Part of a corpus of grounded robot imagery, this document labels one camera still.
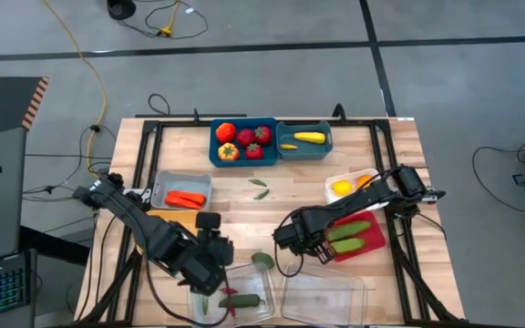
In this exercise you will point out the small yellow chili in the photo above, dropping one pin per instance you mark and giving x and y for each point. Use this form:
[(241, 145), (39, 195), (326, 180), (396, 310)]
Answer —
[(288, 146)]

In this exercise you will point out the dark red tomato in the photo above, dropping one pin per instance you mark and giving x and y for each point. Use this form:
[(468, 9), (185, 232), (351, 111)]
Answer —
[(263, 135)]

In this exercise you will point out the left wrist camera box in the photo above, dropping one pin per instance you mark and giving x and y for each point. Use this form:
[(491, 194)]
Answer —
[(208, 221)]

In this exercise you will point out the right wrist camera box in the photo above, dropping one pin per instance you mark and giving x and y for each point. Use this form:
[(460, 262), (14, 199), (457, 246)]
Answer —
[(286, 237)]

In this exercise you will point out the light grey plastic basket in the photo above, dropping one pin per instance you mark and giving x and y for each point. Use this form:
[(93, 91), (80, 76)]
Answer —
[(167, 180)]

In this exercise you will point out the round dark green pepper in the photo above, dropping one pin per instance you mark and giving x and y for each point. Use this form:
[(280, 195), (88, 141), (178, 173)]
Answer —
[(263, 260)]

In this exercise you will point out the white plastic basket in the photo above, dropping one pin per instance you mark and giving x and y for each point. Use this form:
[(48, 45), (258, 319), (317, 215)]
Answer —
[(333, 198)]

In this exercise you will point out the large hazard striped floor mat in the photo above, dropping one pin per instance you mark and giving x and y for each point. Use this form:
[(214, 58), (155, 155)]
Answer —
[(3, 105)]

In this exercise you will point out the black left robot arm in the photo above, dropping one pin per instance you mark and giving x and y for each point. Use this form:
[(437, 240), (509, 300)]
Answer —
[(126, 209)]

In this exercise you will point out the pink plastic basket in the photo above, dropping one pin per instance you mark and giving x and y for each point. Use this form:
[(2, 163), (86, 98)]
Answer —
[(374, 237)]

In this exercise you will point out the long green cucumber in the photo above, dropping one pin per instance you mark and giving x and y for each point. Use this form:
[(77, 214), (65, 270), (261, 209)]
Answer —
[(351, 230)]

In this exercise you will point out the black round stand base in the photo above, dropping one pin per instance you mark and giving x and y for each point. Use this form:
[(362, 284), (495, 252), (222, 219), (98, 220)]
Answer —
[(121, 8)]

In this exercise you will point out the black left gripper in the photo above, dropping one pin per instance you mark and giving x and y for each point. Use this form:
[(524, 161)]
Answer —
[(212, 255)]

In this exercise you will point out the yellow lemon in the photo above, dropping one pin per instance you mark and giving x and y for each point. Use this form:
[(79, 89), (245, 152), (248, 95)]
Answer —
[(342, 187)]

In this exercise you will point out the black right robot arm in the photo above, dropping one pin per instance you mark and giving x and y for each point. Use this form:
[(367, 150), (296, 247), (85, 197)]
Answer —
[(372, 196)]

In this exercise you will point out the teal grey plastic basket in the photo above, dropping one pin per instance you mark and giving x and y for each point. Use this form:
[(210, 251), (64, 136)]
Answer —
[(308, 150)]

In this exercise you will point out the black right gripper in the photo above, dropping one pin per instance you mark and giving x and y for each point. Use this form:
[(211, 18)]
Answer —
[(315, 228)]

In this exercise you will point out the small red chili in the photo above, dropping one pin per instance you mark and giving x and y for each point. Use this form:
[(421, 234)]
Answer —
[(229, 290), (233, 310)]

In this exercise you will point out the clear plastic container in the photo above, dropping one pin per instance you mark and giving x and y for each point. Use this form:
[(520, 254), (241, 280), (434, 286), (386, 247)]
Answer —
[(258, 314), (322, 296)]

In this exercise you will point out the tan orange plastic basket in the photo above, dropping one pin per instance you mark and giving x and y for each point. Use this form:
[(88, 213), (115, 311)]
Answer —
[(182, 215)]

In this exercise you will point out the light green cucumber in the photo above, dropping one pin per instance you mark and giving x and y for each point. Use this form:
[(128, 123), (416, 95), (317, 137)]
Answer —
[(348, 246)]

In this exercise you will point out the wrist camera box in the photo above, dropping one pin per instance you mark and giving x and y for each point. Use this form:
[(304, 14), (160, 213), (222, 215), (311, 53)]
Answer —
[(286, 237), (208, 221)]

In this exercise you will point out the pink toy spoon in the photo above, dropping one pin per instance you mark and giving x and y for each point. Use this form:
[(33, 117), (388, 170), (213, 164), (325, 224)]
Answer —
[(189, 197)]

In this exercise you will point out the orange fruit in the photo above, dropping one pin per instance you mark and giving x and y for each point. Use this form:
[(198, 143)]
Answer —
[(363, 181)]

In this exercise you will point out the dark blue plastic basket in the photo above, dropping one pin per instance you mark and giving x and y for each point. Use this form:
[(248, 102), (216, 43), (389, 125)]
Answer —
[(270, 152)]

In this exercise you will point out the small green chili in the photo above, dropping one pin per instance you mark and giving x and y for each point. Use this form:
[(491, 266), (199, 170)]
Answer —
[(204, 305), (261, 195), (257, 182)]

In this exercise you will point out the black aluminium table frame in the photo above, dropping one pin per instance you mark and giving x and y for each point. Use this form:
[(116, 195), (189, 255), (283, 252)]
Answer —
[(176, 123)]

